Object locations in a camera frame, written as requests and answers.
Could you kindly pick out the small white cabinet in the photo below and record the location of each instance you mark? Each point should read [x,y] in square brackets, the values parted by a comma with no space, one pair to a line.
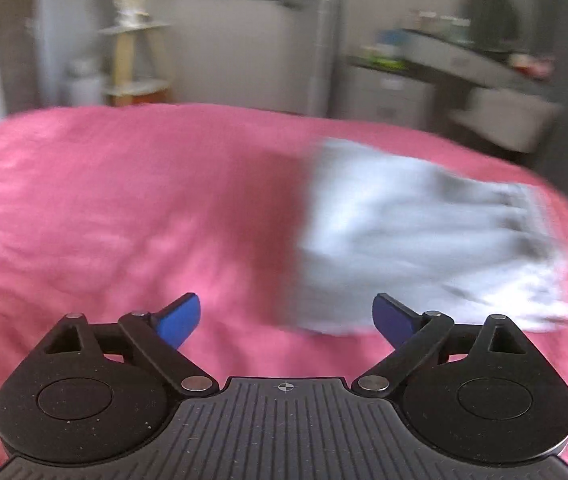
[372,95]

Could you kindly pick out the blue tissue box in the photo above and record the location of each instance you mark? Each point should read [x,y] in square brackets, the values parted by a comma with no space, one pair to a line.
[390,43]

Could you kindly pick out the white fluffy chair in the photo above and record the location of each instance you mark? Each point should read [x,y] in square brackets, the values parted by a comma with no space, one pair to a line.
[514,121]

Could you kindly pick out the pink ribbed bedspread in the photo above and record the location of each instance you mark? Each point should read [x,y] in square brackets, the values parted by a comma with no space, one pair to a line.
[108,210]

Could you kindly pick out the round black mirror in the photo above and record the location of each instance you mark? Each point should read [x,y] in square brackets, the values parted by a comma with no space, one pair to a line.
[494,24]

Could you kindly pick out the white tall floor panel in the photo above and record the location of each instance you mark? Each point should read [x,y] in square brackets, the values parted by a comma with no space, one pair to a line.
[325,57]

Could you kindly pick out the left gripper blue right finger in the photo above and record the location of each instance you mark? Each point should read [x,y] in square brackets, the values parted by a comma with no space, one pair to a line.
[416,340]

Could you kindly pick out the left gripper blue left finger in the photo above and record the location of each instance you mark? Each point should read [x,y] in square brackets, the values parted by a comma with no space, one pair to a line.
[156,339]

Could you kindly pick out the gold leg side shelf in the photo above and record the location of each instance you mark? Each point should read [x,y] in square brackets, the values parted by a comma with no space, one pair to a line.
[140,67]

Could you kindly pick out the white vanity desk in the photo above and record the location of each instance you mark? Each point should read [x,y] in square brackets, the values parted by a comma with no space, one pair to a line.
[466,64]

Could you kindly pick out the white waste bin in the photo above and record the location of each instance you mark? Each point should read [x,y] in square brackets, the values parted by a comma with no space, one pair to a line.
[84,83]

